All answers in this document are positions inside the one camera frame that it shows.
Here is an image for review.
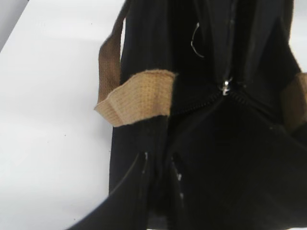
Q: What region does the black canvas tote bag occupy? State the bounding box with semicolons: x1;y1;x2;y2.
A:
72;0;307;230

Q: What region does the silver zipper pull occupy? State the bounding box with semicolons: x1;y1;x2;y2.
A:
221;80;231;96

